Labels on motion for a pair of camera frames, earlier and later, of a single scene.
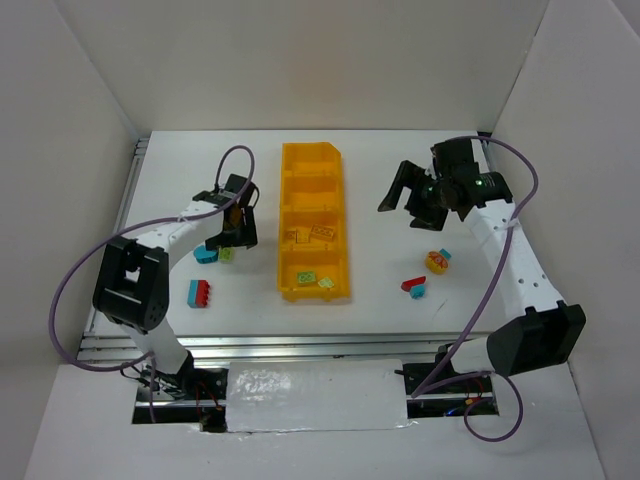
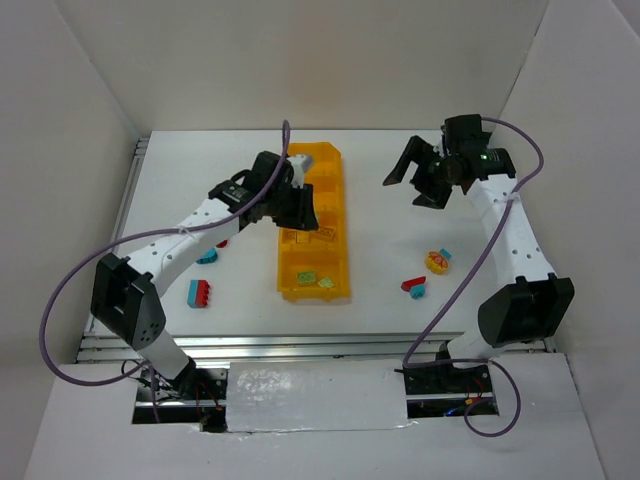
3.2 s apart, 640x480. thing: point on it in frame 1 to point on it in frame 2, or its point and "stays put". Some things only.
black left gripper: x=240 y=234 to x=288 y=201
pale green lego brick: x=326 y=282 stays put
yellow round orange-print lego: x=436 y=262 stays put
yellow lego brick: x=303 y=235 stays put
